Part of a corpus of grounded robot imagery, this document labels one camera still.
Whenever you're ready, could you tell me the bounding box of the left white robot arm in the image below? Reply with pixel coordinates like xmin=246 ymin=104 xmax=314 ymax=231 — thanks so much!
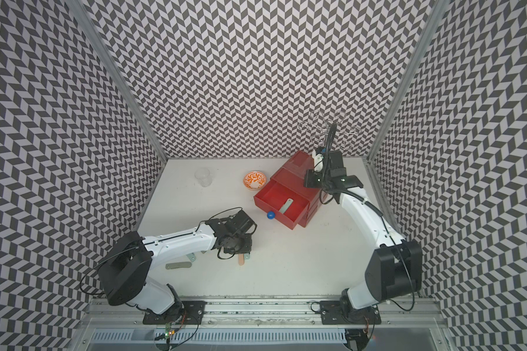
xmin=95 ymin=207 xmax=257 ymax=320

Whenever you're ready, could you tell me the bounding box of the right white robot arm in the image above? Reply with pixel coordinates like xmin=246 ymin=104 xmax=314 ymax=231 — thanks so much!
xmin=304 ymin=147 xmax=423 ymax=314

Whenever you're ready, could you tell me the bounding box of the red drawer cabinet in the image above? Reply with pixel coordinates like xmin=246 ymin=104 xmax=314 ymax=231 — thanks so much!
xmin=271 ymin=151 xmax=326 ymax=228

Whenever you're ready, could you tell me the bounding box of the orange patterned bowl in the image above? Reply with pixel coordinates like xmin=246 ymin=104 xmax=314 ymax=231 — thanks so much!
xmin=243 ymin=171 xmax=267 ymax=191

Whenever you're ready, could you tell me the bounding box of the clear plastic cup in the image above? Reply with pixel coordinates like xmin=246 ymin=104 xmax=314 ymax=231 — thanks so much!
xmin=195 ymin=168 xmax=213 ymax=187

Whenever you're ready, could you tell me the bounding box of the olive green knife lower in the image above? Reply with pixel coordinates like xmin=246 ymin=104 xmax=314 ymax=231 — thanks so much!
xmin=165 ymin=262 xmax=193 ymax=270

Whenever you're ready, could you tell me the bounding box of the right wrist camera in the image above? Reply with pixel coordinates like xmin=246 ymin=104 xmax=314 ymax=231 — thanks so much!
xmin=312 ymin=147 xmax=326 ymax=172

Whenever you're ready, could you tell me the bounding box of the chrome wire rack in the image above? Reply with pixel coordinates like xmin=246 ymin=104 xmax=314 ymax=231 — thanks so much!
xmin=297 ymin=111 xmax=361 ymax=154

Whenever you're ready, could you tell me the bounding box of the aluminium front rail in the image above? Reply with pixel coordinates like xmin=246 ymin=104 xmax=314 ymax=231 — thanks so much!
xmin=68 ymin=296 xmax=456 ymax=350

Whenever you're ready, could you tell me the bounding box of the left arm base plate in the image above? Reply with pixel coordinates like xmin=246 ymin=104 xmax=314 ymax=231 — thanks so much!
xmin=143 ymin=300 xmax=206 ymax=326

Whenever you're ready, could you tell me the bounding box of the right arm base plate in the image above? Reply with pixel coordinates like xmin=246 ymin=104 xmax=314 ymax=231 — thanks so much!
xmin=319 ymin=301 xmax=381 ymax=326

